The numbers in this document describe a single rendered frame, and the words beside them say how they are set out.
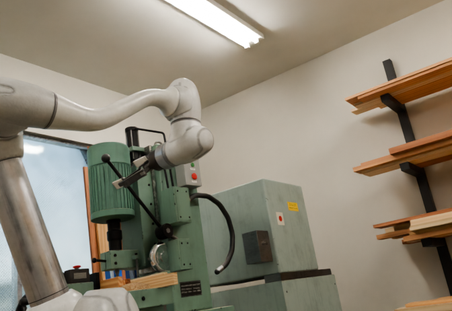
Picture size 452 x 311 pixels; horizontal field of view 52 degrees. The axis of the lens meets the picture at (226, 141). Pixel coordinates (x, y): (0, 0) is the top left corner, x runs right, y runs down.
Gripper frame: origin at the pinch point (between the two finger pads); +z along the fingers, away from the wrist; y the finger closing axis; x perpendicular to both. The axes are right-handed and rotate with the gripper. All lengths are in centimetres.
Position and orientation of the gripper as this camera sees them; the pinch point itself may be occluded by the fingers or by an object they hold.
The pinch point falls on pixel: (127, 174)
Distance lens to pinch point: 175.3
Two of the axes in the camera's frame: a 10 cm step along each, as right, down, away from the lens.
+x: -5.5, -7.9, -2.6
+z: -7.4, 3.2, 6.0
